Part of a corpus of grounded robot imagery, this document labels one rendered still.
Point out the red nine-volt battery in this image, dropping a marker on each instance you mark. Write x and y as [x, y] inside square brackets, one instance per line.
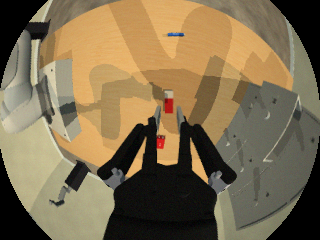
[160, 141]

